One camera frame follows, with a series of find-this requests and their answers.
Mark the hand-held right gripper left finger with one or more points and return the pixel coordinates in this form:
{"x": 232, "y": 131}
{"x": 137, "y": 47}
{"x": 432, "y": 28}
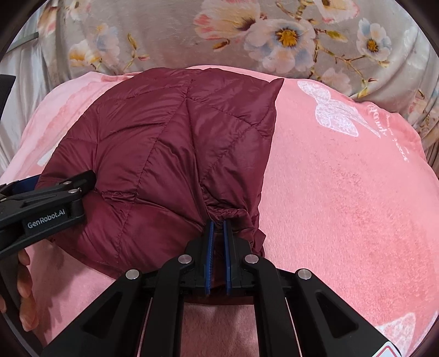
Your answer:
{"x": 210, "y": 247}

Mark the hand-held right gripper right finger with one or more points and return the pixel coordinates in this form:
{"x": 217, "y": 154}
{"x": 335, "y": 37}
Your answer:
{"x": 227, "y": 247}

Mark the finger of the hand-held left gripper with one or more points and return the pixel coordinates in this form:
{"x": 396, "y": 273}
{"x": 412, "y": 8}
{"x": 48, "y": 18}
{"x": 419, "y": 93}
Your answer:
{"x": 29, "y": 182}
{"x": 68, "y": 187}

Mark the maroon quilted down jacket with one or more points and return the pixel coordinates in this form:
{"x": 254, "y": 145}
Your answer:
{"x": 164, "y": 147}

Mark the person's left hand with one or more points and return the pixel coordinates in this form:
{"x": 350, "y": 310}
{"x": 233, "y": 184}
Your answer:
{"x": 27, "y": 285}

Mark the white bed sheet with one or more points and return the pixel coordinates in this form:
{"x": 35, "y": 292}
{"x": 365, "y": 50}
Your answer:
{"x": 17, "y": 103}

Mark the pink blanket with white bows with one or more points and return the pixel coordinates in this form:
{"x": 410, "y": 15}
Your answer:
{"x": 343, "y": 206}

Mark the grey floral blanket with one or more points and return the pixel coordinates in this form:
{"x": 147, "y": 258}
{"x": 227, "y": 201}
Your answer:
{"x": 171, "y": 41}

